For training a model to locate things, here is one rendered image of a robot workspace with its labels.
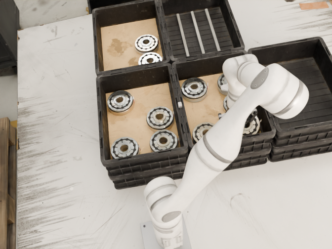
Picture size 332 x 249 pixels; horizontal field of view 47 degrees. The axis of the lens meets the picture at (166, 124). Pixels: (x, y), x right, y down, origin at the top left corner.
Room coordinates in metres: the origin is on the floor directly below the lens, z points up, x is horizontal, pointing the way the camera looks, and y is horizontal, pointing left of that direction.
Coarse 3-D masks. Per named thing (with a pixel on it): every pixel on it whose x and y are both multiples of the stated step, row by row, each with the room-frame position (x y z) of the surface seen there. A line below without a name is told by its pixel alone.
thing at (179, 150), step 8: (160, 64) 1.02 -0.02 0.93; (168, 64) 1.01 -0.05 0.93; (120, 72) 1.01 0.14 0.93; (128, 72) 1.00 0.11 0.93; (96, 80) 0.99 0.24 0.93; (96, 88) 0.95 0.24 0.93; (176, 96) 0.85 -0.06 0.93; (176, 104) 0.81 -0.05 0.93; (184, 128) 0.70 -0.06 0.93; (184, 136) 0.67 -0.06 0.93; (184, 144) 0.64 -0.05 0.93; (104, 152) 0.67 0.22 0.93; (152, 152) 0.63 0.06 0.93; (168, 152) 0.62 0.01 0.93; (176, 152) 0.62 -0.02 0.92; (184, 152) 0.62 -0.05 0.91; (104, 160) 0.63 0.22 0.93; (112, 160) 0.63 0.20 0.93; (120, 160) 0.62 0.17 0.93; (128, 160) 0.62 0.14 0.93; (136, 160) 0.62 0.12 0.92; (144, 160) 0.62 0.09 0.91
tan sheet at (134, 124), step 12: (156, 84) 1.00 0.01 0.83; (108, 96) 0.98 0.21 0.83; (132, 96) 0.96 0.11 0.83; (144, 96) 0.95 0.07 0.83; (156, 96) 0.94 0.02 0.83; (168, 96) 0.93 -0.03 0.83; (108, 108) 0.92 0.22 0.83; (144, 108) 0.89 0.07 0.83; (168, 108) 0.87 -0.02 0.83; (108, 120) 0.87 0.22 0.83; (120, 120) 0.86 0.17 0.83; (132, 120) 0.85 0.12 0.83; (144, 120) 0.84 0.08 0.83; (120, 132) 0.80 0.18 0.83; (132, 132) 0.79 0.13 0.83; (144, 132) 0.78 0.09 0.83; (144, 144) 0.73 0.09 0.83
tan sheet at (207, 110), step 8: (184, 80) 1.00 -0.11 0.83; (208, 80) 0.98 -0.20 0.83; (216, 80) 0.97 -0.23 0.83; (208, 88) 0.94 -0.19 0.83; (216, 88) 0.93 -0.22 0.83; (208, 96) 0.90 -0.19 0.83; (216, 96) 0.89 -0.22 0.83; (224, 96) 0.88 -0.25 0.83; (184, 104) 0.88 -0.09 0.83; (192, 104) 0.87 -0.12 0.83; (200, 104) 0.87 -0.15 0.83; (208, 104) 0.86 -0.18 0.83; (216, 104) 0.85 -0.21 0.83; (192, 112) 0.84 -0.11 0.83; (200, 112) 0.83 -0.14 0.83; (208, 112) 0.82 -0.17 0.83; (216, 112) 0.82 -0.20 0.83; (192, 120) 0.80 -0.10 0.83; (200, 120) 0.79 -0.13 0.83; (208, 120) 0.79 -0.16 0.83; (216, 120) 0.78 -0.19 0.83; (192, 128) 0.76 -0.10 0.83
